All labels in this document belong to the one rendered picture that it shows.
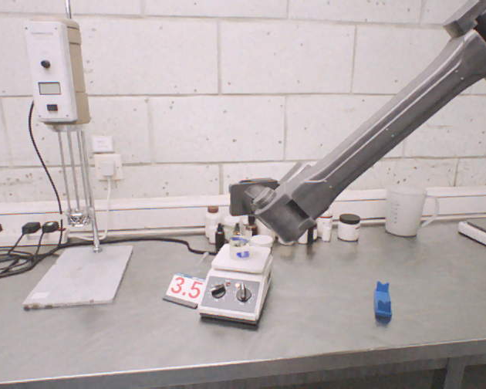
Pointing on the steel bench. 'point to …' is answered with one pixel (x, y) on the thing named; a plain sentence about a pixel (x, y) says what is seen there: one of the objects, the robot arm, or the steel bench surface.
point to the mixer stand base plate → (82, 278)
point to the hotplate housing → (241, 279)
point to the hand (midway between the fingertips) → (240, 187)
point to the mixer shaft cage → (83, 214)
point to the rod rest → (383, 300)
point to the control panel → (229, 301)
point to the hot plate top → (254, 265)
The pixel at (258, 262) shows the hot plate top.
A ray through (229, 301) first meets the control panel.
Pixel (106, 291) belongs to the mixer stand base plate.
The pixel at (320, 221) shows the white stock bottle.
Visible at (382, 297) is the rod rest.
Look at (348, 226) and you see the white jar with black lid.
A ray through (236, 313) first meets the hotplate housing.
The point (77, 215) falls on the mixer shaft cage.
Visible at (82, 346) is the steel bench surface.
